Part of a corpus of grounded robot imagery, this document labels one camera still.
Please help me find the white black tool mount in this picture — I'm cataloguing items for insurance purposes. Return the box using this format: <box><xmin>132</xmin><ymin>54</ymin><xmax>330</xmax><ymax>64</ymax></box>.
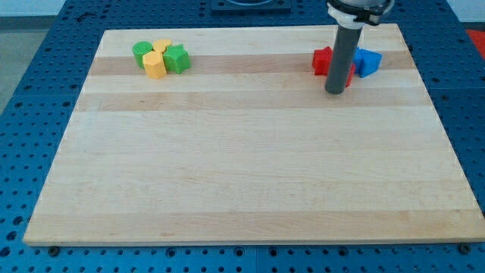
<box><xmin>327</xmin><ymin>0</ymin><xmax>395</xmax><ymax>30</ymax></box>

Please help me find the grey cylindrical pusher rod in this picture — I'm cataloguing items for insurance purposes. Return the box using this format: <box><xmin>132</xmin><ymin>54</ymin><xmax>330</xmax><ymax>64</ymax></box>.
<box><xmin>324</xmin><ymin>26</ymin><xmax>361</xmax><ymax>95</ymax></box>

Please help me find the blue triangle block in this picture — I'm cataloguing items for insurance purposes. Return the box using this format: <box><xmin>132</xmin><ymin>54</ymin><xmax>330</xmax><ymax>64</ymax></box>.
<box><xmin>358</xmin><ymin>49</ymin><xmax>383</xmax><ymax>78</ymax></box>

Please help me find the blue block behind rod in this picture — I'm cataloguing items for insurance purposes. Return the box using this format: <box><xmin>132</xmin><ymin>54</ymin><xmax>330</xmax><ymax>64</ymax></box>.
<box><xmin>352</xmin><ymin>47</ymin><xmax>363</xmax><ymax>74</ymax></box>

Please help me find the red block behind rod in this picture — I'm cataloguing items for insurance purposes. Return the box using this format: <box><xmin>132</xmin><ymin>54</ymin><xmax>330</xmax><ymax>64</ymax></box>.
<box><xmin>345</xmin><ymin>62</ymin><xmax>356</xmax><ymax>88</ymax></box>

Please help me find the red star block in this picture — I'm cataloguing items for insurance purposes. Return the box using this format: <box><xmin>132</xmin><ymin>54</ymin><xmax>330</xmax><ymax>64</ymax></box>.
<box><xmin>312</xmin><ymin>46</ymin><xmax>333</xmax><ymax>76</ymax></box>

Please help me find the wooden board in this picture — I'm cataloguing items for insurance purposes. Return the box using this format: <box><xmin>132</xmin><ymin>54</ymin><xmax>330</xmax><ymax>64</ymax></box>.
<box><xmin>23</xmin><ymin>24</ymin><xmax>484</xmax><ymax>246</ymax></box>

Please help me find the green star block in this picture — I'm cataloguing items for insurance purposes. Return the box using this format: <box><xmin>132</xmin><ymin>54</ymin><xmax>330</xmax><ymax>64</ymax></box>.
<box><xmin>163</xmin><ymin>44</ymin><xmax>191</xmax><ymax>74</ymax></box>

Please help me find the yellow rounded block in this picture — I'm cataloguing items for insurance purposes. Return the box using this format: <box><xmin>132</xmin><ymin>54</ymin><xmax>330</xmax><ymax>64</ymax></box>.
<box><xmin>152</xmin><ymin>39</ymin><xmax>172</xmax><ymax>54</ymax></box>

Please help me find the yellow hexagon block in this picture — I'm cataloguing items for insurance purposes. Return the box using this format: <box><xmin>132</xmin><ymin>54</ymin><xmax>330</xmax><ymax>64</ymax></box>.
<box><xmin>142</xmin><ymin>51</ymin><xmax>167</xmax><ymax>79</ymax></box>

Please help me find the green cylinder block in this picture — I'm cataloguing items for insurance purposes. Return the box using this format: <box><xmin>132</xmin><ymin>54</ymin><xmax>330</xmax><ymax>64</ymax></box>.
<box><xmin>132</xmin><ymin>41</ymin><xmax>153</xmax><ymax>69</ymax></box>

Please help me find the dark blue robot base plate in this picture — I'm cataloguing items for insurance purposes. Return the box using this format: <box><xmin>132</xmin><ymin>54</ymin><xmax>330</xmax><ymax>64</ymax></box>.
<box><xmin>208</xmin><ymin>0</ymin><xmax>292</xmax><ymax>14</ymax></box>

